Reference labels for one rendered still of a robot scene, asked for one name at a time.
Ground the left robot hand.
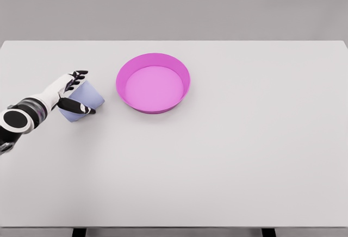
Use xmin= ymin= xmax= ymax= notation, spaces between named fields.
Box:
xmin=46 ymin=70 xmax=97 ymax=115

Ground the light blue cup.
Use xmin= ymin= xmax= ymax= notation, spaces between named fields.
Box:
xmin=58 ymin=80 xmax=105 ymax=123

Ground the pink round plate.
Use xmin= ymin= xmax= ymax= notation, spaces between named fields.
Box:
xmin=115 ymin=53 xmax=191 ymax=116

